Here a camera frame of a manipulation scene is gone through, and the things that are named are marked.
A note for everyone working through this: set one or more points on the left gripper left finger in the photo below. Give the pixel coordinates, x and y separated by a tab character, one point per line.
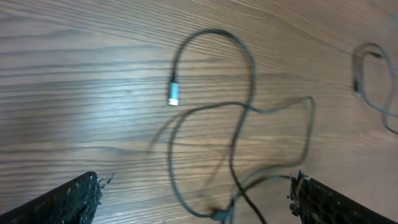
74	202

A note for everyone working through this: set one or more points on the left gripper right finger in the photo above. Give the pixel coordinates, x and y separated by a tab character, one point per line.
315	203

